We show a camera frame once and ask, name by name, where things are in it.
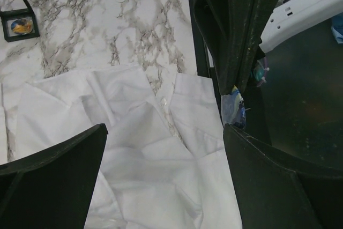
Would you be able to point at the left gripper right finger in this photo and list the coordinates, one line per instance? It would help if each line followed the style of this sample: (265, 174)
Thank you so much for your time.
(275, 189)

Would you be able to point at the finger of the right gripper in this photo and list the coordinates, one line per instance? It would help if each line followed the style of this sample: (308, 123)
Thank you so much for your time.
(258, 18)
(223, 25)

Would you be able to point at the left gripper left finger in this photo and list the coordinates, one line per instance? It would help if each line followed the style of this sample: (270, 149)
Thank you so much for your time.
(53, 188)

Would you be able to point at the round blue brooch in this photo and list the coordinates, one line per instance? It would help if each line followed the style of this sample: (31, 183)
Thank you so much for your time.
(233, 109)

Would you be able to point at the white shirt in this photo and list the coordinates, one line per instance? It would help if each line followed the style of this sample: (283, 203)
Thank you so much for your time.
(153, 174)

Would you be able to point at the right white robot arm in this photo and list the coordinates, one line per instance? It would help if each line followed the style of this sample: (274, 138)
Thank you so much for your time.
(293, 17)

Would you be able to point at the blue cloth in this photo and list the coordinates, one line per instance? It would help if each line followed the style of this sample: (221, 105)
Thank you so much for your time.
(337, 27)

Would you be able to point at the near black folding stand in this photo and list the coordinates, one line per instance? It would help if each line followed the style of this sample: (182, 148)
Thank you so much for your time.
(7, 17)

